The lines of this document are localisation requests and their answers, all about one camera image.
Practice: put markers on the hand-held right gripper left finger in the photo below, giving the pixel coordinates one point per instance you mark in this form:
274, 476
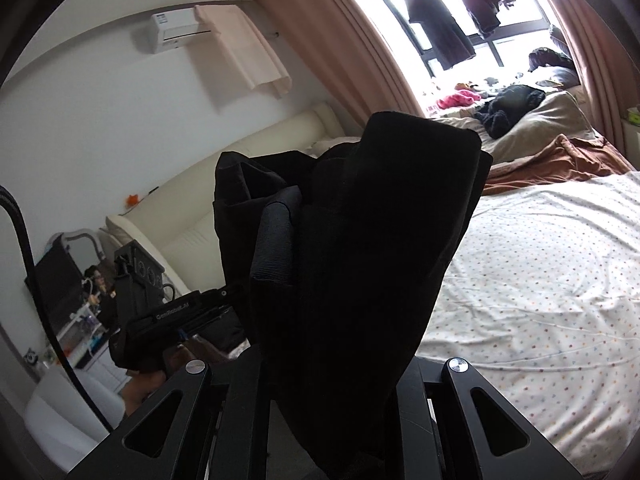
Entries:
240, 410

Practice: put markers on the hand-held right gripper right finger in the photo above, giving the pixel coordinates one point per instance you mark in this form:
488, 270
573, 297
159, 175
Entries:
412, 410

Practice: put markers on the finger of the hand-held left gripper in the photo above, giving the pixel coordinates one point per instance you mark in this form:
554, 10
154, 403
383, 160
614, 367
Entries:
225, 325

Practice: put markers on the black garment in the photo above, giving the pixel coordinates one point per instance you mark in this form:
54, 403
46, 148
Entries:
350, 260

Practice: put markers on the black clothes pile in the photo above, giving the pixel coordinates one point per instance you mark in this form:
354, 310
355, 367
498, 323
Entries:
505, 105

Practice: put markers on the dark clothes heap by window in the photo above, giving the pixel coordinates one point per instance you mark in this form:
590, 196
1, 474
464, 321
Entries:
550, 59

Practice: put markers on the person's left hand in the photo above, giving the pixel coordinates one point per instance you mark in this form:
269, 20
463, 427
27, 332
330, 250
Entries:
175, 357

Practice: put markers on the white dresser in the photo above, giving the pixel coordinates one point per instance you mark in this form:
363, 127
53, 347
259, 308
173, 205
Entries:
90, 355

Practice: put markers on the vanity mirror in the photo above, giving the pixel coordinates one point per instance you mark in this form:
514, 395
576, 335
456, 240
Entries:
65, 280

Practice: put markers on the cream padded headboard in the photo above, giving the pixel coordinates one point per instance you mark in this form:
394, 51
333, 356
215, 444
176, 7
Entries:
190, 220

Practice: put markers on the small orange item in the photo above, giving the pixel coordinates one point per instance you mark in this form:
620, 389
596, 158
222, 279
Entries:
131, 200

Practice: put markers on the white round stool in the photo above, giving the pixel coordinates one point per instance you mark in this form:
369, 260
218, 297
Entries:
65, 415

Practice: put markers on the dotted white bed sheet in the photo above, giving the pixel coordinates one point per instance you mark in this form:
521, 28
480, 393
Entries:
540, 285

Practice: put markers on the pale pink towel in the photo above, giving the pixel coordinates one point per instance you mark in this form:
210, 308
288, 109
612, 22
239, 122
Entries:
245, 50

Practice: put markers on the white air conditioner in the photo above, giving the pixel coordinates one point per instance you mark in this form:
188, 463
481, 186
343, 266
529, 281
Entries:
175, 30

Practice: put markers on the brown blanket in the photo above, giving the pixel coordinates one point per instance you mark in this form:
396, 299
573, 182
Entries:
565, 160

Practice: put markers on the pink curtain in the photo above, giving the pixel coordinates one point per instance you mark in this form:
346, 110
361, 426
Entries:
585, 60
340, 35

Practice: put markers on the pink cloth item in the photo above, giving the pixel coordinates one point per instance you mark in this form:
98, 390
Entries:
457, 98

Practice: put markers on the beige blanket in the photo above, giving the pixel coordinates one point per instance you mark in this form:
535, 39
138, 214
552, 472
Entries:
535, 120

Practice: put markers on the green tissue box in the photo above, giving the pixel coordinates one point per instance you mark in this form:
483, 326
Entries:
632, 117

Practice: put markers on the long dark hanging garment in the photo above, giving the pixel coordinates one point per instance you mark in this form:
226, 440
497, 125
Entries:
435, 20

